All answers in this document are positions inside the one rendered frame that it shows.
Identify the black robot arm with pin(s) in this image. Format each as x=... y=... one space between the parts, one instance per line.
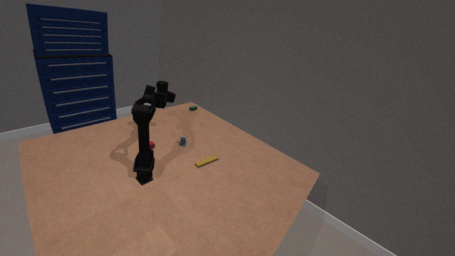
x=142 y=115

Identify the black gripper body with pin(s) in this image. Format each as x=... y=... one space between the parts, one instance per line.
x=149 y=90

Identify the olive yellow bar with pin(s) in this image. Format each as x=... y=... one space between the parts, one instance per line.
x=206 y=161

